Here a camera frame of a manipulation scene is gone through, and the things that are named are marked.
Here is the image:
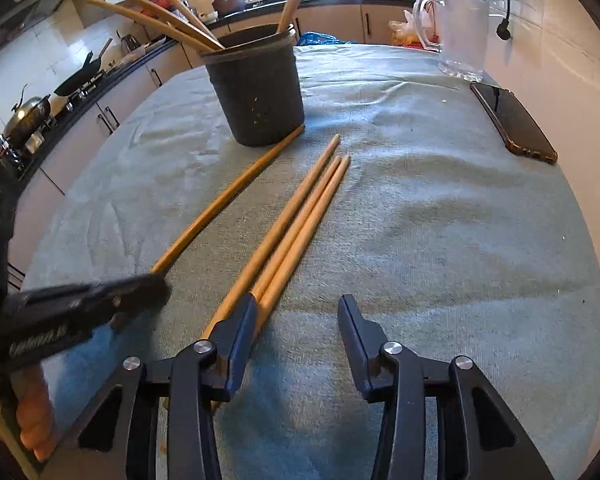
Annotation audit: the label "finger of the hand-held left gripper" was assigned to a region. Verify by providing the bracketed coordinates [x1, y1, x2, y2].
[100, 271, 174, 313]
[87, 300, 141, 332]

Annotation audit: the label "black power cable with plug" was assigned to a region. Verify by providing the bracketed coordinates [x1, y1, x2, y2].
[499, 0, 515, 42]

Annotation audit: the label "gas stove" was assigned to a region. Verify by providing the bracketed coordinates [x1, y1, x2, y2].
[0, 67, 108, 171]

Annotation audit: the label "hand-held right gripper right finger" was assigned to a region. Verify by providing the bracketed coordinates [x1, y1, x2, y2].
[337, 294, 556, 480]

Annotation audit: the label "grey range hood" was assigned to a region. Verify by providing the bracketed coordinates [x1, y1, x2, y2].
[0, 0, 98, 56]

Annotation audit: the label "clear glass mug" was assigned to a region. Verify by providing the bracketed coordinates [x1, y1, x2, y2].
[412, 0, 491, 83]

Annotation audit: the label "clear plastic bags in basket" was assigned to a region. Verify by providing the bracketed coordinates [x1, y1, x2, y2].
[389, 10, 423, 43]

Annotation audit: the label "red mesh basket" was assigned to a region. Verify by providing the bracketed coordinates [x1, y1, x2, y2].
[392, 35, 438, 51]

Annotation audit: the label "black utensil holder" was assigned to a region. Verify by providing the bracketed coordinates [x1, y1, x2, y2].
[199, 22, 307, 148]

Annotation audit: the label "black wok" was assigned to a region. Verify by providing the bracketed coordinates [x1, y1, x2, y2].
[54, 37, 115, 97]

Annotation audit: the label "brown clay pot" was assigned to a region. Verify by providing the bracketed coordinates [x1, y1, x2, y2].
[211, 0, 246, 17]

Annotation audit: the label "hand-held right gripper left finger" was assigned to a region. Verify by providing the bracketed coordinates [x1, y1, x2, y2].
[40, 292, 259, 480]

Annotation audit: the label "black kitchen countertop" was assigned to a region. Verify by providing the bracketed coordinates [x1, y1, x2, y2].
[10, 0, 431, 181]

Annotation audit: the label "black smartphone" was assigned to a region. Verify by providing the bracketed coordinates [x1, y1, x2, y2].
[469, 81, 559, 166]

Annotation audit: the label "blue plastic bag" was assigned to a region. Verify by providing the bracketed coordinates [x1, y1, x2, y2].
[297, 31, 342, 47]

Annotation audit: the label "person's left hand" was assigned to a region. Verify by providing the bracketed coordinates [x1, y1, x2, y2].
[14, 362, 58, 463]

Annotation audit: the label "steel pot with lid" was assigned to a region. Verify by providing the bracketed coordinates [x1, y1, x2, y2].
[2, 85, 52, 143]

